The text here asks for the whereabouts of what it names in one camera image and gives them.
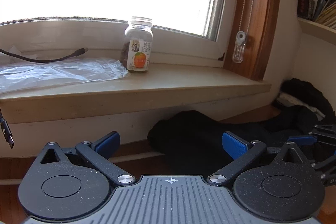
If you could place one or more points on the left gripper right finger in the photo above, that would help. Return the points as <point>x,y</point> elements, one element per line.
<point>243,153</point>

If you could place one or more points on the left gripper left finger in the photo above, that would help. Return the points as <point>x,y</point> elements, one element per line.
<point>96,155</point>

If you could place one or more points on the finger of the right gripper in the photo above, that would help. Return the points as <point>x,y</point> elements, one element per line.
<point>303,139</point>

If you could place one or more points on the black garment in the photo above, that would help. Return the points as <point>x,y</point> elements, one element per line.
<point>191,133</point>

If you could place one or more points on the clear plastic bag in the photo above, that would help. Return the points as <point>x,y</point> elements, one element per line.
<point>28,76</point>

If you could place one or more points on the glass jar with orange label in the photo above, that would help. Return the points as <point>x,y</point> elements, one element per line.
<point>135,54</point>

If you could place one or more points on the blind cord clip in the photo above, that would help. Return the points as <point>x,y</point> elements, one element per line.
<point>240,43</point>

